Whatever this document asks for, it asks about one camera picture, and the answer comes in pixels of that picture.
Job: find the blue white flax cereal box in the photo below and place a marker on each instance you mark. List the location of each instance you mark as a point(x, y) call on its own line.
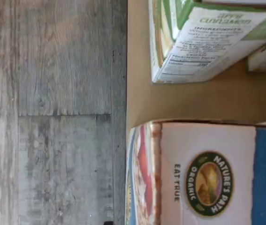
point(205, 145)

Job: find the wooden shelf board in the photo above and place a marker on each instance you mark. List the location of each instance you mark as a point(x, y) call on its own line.
point(194, 100)

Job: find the green apple cinnamon oatmeal box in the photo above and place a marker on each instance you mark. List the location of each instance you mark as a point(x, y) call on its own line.
point(264, 58)
point(205, 47)

